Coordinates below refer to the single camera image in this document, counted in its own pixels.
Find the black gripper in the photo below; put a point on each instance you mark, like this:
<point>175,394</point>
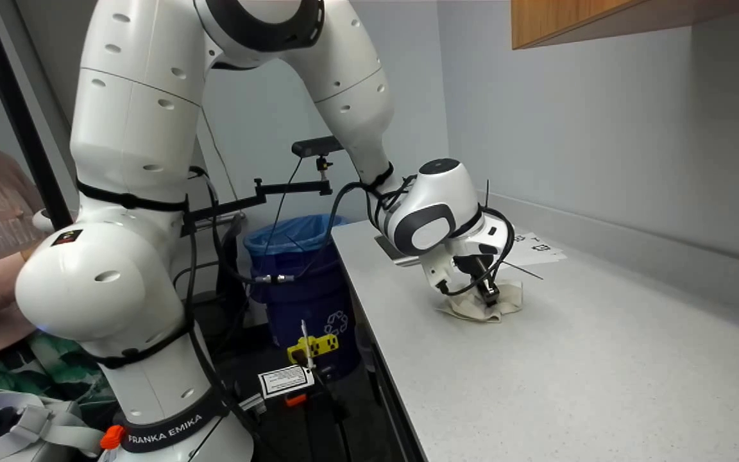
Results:
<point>475,268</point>

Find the cream cloth towel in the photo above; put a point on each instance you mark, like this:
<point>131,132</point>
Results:
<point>506,303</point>

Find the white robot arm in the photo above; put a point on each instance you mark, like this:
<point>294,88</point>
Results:
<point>128,169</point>

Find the grey countertop backsplash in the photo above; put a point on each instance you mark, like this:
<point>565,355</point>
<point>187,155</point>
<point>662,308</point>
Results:
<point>643,252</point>

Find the yellow clamp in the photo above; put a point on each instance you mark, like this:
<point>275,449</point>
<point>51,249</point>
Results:
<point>313,346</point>

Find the blue trash bin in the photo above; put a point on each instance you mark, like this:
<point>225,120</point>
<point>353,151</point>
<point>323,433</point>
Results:
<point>302,272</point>

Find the white label tag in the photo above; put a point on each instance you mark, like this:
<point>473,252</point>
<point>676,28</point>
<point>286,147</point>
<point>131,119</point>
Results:
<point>286,380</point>

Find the orange round knob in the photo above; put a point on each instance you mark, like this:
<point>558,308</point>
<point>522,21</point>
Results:
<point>112,437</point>

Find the green white bag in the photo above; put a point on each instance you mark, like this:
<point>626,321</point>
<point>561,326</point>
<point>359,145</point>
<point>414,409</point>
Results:
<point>37,376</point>

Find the black diagonal pole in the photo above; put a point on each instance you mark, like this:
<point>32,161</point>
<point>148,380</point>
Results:
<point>22,119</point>

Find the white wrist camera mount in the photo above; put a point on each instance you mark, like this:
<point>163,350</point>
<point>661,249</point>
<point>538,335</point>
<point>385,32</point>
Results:
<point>443,272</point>

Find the small black boom camera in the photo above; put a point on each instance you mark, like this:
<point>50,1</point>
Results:
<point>313,147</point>

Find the black camera boom stand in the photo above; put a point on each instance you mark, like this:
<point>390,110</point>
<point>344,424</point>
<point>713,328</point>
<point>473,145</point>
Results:
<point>282,191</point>

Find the wooden wall cabinet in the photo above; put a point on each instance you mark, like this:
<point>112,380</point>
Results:
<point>602,16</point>

